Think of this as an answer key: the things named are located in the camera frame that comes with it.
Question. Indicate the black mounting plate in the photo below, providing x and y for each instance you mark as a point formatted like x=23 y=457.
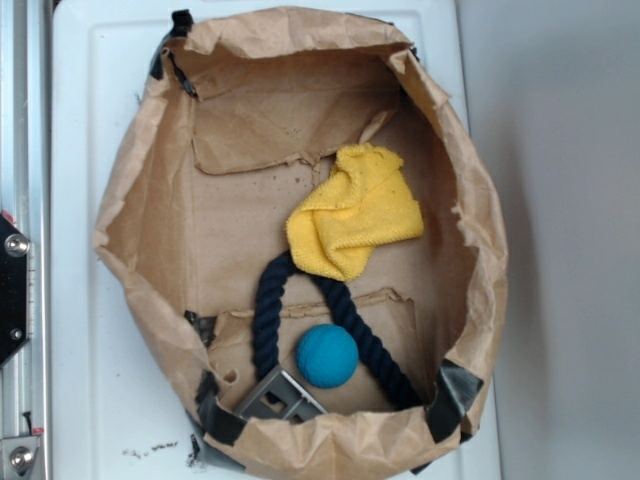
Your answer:
x=13 y=289

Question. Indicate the blue rubber ball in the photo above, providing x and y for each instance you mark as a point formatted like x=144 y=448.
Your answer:
x=327 y=356

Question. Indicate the yellow microfiber cloth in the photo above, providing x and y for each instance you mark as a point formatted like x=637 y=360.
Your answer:
x=364 y=203

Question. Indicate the grey metal bracket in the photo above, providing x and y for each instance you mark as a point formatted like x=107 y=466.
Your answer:
x=279 y=396

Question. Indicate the aluminium frame rail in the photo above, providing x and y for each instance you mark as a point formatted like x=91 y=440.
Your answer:
x=26 y=40

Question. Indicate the brown paper bag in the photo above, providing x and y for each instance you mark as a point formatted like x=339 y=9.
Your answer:
x=241 y=118

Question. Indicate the white plastic tray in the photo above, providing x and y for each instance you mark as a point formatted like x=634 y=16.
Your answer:
x=114 y=413

